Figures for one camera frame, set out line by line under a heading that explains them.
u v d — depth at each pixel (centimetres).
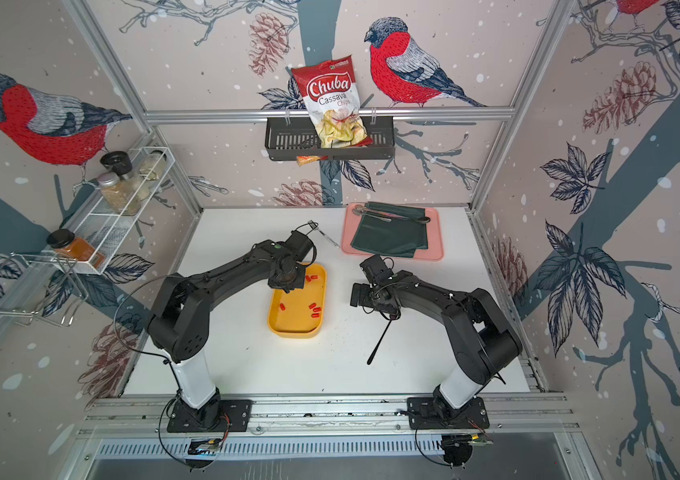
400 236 110
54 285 67
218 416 69
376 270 74
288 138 95
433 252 108
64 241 59
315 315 91
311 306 93
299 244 75
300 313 90
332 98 83
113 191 71
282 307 93
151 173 83
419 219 116
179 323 48
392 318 90
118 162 74
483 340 44
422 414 73
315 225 117
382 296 67
